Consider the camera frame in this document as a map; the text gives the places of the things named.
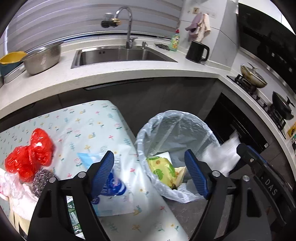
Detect yellow green snack bag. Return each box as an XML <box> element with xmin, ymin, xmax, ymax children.
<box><xmin>147</xmin><ymin>156</ymin><xmax>187</xmax><ymax>189</ymax></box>

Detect white plastic bag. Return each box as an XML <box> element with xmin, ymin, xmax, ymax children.
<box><xmin>201</xmin><ymin>132</ymin><xmax>240</xmax><ymax>177</ymax></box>

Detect blue and white wrapper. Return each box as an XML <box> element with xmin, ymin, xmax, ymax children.
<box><xmin>76</xmin><ymin>151</ymin><xmax>136</xmax><ymax>217</ymax></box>

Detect steel wool scrubber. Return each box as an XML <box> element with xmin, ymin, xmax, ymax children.
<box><xmin>31</xmin><ymin>168</ymin><xmax>58</xmax><ymax>198</ymax></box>

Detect red plastic bag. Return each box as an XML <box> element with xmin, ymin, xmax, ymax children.
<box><xmin>4</xmin><ymin>128</ymin><xmax>55</xmax><ymax>182</ymax></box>

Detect green printed wrapper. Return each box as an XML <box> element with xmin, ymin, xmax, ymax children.
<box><xmin>66</xmin><ymin>196</ymin><xmax>85</xmax><ymax>239</ymax></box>

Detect pink paper cup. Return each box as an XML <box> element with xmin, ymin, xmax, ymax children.
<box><xmin>1</xmin><ymin>169</ymin><xmax>38</xmax><ymax>234</ymax></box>

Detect trash bin with clear liner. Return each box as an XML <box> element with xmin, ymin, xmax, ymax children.
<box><xmin>135</xmin><ymin>110</ymin><xmax>220</xmax><ymax>204</ymax></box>

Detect floral tablecloth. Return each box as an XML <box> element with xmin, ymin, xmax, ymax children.
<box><xmin>1</xmin><ymin>100</ymin><xmax>188</xmax><ymax>240</ymax></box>

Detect black oven front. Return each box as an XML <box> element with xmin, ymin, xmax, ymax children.
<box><xmin>205</xmin><ymin>93</ymin><xmax>269</xmax><ymax>153</ymax></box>

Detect black gas stove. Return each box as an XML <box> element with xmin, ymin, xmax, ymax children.
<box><xmin>227</xmin><ymin>74</ymin><xmax>287</xmax><ymax>140</ymax></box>

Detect black wok pan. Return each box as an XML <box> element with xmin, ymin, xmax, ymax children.
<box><xmin>272</xmin><ymin>91</ymin><xmax>295</xmax><ymax>121</ymax></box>

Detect wok with glass lid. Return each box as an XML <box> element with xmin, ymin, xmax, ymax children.
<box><xmin>240</xmin><ymin>62</ymin><xmax>267</xmax><ymax>88</ymax></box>

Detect stainless steel sink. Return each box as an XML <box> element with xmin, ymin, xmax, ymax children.
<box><xmin>71</xmin><ymin>46</ymin><xmax>176</xmax><ymax>69</ymax></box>

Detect black electric kettle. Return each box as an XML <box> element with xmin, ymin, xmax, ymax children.
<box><xmin>186</xmin><ymin>41</ymin><xmax>210</xmax><ymax>63</ymax></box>

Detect stainless steel mixing bowl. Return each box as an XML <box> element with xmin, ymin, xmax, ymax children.
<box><xmin>21</xmin><ymin>41</ymin><xmax>63</xmax><ymax>75</ymax></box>

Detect dark scouring pad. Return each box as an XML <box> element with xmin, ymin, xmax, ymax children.
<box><xmin>154</xmin><ymin>43</ymin><xmax>170</xmax><ymax>51</ymax></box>

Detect green dish soap bottle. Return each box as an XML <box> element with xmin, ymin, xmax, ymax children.
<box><xmin>169</xmin><ymin>29</ymin><xmax>180</xmax><ymax>52</ymax></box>

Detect yellow and teal basin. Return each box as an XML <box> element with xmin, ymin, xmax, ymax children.
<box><xmin>0</xmin><ymin>51</ymin><xmax>27</xmax><ymax>77</ymax></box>

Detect hanging dish cloths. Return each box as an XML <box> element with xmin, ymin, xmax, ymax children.
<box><xmin>185</xmin><ymin>13</ymin><xmax>211</xmax><ymax>42</ymax></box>

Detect chrome faucet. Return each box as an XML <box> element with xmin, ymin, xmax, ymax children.
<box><xmin>100</xmin><ymin>6</ymin><xmax>138</xmax><ymax>49</ymax></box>

